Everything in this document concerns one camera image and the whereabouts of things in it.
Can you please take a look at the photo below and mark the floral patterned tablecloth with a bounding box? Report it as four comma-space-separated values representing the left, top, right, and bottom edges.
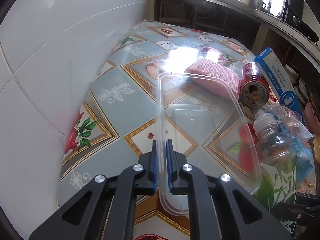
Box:
57, 21, 316, 240

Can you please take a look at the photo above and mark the blue snack bag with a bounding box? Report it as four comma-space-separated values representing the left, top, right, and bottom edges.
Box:
277, 119, 314, 182

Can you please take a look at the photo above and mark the clear red-printed plastic bag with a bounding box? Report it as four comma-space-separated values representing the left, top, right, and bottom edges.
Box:
268, 104, 314, 142

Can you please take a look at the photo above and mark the pink knitted sponge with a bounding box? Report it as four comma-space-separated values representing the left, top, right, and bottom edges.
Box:
185, 58, 240, 100

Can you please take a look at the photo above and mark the clear plastic container lid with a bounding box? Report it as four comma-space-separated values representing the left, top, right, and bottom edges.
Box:
156, 73, 261, 216

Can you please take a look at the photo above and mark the red soda can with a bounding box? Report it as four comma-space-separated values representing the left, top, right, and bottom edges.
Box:
240, 63, 270, 108

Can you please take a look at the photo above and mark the clear plastic drink bottle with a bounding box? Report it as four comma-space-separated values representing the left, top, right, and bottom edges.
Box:
253, 109, 297, 211

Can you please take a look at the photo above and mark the black frying pan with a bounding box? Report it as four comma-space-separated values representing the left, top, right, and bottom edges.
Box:
287, 5, 319, 44

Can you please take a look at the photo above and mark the blue white glove box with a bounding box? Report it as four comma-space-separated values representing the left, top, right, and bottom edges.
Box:
254, 47, 305, 124

